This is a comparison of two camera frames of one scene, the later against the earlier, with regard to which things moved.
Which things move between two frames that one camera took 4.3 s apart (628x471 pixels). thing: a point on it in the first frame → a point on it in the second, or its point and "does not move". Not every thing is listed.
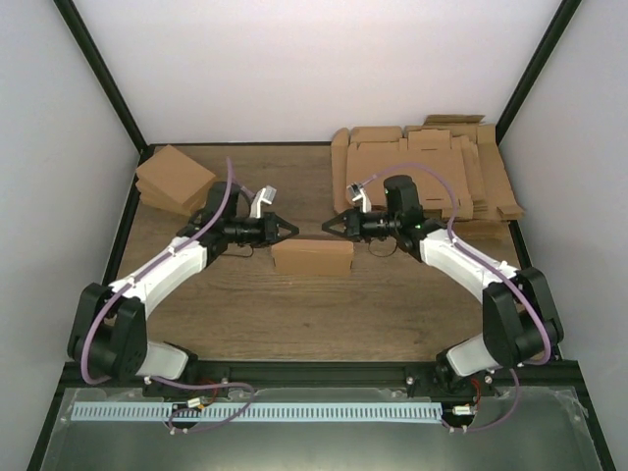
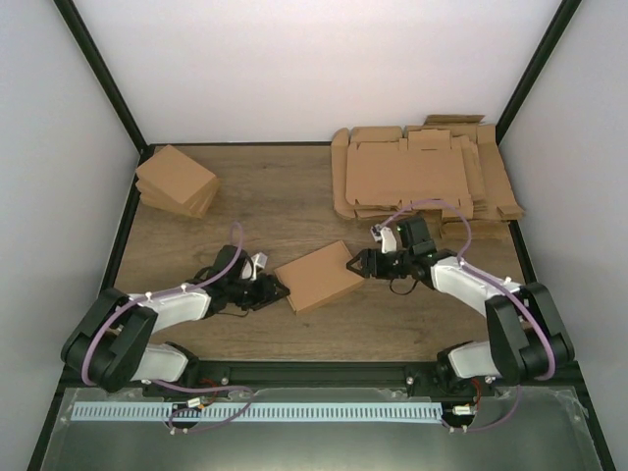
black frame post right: (536, 66) does not move
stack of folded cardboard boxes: (171, 181) does not move
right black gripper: (354, 225) → (372, 257)
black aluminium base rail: (557, 376) does not move
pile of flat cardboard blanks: (460, 145) does not move
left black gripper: (271, 222) → (267, 292)
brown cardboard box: (312, 257) → (318, 277)
